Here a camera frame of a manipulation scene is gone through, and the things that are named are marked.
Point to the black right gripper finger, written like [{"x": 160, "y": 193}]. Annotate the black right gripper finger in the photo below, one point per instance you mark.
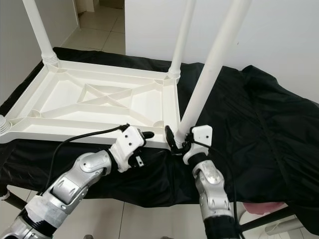
[{"x": 170, "y": 137}]

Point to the white plastic table leg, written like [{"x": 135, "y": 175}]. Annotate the white plastic table leg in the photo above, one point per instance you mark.
[
  {"x": 4, "y": 124},
  {"x": 182, "y": 35},
  {"x": 214, "y": 64},
  {"x": 37, "y": 30}
]

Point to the white plastic table top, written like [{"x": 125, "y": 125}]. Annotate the white plastic table top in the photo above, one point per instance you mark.
[{"x": 60, "y": 99}]

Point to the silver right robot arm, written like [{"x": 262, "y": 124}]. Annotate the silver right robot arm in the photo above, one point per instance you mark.
[{"x": 212, "y": 186}]

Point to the pink plastic stool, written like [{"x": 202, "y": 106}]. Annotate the pink plastic stool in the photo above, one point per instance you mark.
[{"x": 264, "y": 206}]

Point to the black cloth table cover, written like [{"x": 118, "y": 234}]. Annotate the black cloth table cover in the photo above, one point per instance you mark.
[{"x": 279, "y": 114}]

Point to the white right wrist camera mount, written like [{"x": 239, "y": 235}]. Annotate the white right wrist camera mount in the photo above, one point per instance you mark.
[{"x": 200, "y": 138}]

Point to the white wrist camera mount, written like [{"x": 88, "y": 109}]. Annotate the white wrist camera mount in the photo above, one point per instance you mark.
[
  {"x": 200, "y": 138},
  {"x": 129, "y": 142}
]

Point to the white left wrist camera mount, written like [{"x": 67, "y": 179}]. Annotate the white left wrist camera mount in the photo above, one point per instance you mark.
[{"x": 129, "y": 142}]

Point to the black metal table frame leg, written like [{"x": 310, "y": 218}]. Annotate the black metal table frame leg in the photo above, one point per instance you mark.
[
  {"x": 18, "y": 199},
  {"x": 269, "y": 219}
]

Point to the white door frame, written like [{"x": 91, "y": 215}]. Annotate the white door frame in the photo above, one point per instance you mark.
[{"x": 82, "y": 9}]

